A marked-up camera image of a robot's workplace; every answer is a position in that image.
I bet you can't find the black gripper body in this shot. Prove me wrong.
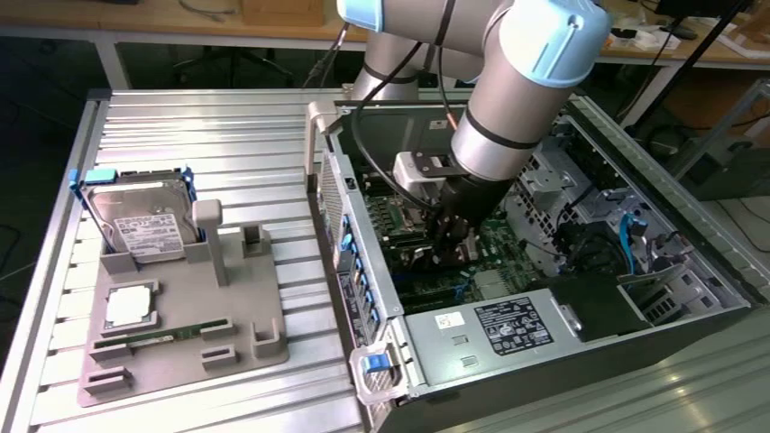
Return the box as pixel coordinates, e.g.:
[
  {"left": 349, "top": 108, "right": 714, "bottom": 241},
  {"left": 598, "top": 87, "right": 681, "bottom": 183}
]
[{"left": 435, "top": 174, "right": 514, "bottom": 229}]

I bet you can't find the green motherboard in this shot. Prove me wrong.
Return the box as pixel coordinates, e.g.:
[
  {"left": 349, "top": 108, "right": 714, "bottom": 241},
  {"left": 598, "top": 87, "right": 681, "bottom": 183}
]
[{"left": 363, "top": 180, "right": 561, "bottom": 315}]

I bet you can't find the silver chipset heat sink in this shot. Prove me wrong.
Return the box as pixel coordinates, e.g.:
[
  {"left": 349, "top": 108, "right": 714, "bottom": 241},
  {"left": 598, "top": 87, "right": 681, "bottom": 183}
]
[{"left": 471, "top": 272, "right": 510, "bottom": 299}]

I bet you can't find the silver perforated disk bay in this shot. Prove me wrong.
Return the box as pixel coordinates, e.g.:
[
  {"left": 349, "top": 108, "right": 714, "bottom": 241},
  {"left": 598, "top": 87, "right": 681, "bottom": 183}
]
[{"left": 507, "top": 143, "right": 604, "bottom": 281}]

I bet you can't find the silver power supply unit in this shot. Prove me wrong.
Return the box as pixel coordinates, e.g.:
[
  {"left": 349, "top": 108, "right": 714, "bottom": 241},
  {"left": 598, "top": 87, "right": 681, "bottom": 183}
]
[{"left": 403, "top": 288, "right": 585, "bottom": 389}]

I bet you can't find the black plastic fan shroud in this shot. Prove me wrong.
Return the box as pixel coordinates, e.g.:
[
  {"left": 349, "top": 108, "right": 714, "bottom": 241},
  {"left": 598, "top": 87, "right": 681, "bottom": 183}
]
[{"left": 522, "top": 272, "right": 654, "bottom": 342}]

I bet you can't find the open black PC case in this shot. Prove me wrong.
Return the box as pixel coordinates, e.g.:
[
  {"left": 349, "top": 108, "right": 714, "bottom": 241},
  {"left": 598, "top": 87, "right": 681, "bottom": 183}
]
[{"left": 305, "top": 99, "right": 758, "bottom": 433}]

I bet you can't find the black floor unit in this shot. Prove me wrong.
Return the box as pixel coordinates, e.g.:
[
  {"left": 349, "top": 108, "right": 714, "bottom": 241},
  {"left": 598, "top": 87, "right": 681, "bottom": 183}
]
[{"left": 678, "top": 137, "right": 770, "bottom": 202}]

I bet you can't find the white plastic desk item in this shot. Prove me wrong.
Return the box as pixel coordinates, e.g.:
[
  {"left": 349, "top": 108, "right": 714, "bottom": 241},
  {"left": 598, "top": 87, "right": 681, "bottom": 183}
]
[{"left": 606, "top": 26, "right": 681, "bottom": 51}]

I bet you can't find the grey parts rack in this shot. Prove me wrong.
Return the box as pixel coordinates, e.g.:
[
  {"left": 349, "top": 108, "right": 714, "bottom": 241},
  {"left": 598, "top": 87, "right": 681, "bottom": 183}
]
[{"left": 78, "top": 198, "right": 291, "bottom": 410}]

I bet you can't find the black stand pole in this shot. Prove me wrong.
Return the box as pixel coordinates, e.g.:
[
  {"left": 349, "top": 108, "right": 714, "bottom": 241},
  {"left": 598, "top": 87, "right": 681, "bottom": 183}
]
[{"left": 618, "top": 0, "right": 757, "bottom": 127}]

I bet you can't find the green RAM stick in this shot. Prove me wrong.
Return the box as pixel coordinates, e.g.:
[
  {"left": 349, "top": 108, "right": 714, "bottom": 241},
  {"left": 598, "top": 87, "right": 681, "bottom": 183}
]
[{"left": 95, "top": 327, "right": 234, "bottom": 351}]

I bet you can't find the hard disk in blue caddy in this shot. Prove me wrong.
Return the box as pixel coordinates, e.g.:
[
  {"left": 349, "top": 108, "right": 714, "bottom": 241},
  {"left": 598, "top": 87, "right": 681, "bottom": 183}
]
[{"left": 67, "top": 166, "right": 206, "bottom": 265}]

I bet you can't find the silver CPU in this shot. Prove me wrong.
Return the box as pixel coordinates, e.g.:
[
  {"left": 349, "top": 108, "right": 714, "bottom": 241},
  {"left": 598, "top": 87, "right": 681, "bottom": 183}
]
[{"left": 104, "top": 286, "right": 155, "bottom": 328}]

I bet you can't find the wooden desk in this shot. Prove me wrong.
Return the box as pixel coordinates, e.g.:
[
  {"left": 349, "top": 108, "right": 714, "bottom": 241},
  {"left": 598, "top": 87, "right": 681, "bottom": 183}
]
[{"left": 0, "top": 0, "right": 770, "bottom": 71}]

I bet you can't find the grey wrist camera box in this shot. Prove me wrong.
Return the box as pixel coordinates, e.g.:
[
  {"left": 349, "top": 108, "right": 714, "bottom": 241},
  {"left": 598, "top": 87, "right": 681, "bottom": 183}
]
[{"left": 393, "top": 152, "right": 459, "bottom": 199}]

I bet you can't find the black wire bundle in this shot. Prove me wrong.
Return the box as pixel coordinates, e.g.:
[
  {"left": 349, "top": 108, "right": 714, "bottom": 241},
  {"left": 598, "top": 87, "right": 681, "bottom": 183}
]
[{"left": 550, "top": 198, "right": 630, "bottom": 279}]

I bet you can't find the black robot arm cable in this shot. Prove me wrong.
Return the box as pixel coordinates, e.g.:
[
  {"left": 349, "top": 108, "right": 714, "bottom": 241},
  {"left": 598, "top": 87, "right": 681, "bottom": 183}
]
[{"left": 299, "top": 0, "right": 458, "bottom": 213}]

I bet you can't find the blue disk wire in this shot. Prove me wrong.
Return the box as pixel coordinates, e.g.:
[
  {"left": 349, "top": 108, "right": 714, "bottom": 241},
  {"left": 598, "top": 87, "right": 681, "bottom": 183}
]
[{"left": 618, "top": 211, "right": 649, "bottom": 276}]

